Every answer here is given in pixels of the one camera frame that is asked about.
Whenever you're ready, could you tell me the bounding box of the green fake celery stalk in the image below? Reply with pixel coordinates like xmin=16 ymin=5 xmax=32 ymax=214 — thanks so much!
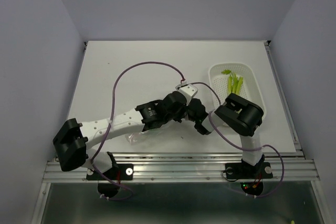
xmin=221 ymin=69 xmax=244 ymax=95

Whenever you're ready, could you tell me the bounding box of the clear zip top bag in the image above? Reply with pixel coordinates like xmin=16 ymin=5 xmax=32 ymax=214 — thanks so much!
xmin=124 ymin=127 xmax=167 ymax=145

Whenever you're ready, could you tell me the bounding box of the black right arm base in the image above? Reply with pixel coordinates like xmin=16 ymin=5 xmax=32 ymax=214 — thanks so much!
xmin=221 ymin=162 xmax=273 ymax=197

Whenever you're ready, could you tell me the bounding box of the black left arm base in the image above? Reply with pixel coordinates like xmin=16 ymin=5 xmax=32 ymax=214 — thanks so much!
xmin=86 ymin=163 xmax=134 ymax=201

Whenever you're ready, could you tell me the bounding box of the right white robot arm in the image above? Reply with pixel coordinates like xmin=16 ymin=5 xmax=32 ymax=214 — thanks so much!
xmin=187 ymin=93 xmax=265 ymax=182

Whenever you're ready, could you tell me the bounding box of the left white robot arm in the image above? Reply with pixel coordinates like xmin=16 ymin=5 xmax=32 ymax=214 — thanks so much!
xmin=53 ymin=91 xmax=192 ymax=179

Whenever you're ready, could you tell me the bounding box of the white perforated plastic basket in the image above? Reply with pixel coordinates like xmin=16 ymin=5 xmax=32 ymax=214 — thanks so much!
xmin=208 ymin=63 xmax=266 ymax=119

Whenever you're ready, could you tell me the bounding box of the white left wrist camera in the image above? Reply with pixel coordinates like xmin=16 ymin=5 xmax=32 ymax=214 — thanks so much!
xmin=175 ymin=84 xmax=198 ymax=104

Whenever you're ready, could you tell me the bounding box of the aluminium rail frame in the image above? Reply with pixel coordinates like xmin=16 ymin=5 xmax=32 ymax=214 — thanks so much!
xmin=32 ymin=40 xmax=333 ymax=223

